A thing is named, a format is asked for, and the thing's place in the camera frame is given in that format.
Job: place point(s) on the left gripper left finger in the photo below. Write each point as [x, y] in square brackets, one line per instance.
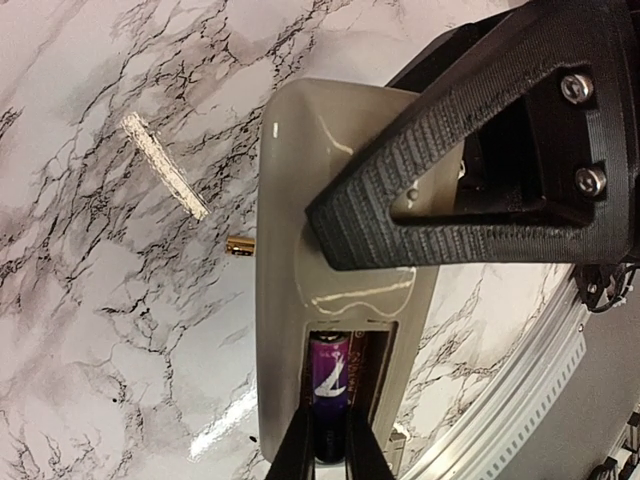
[295, 458]

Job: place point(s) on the grey remote control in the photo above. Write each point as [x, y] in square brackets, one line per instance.
[311, 128]

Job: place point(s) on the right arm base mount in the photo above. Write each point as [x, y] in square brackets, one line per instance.
[603, 287]

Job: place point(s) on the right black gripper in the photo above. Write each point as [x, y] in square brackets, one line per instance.
[521, 146]

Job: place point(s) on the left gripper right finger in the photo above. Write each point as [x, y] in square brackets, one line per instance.
[364, 458]

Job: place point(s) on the front aluminium rail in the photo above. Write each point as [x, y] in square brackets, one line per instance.
[495, 428]

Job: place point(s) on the gold black battery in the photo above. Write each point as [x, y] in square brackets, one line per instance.
[240, 246]

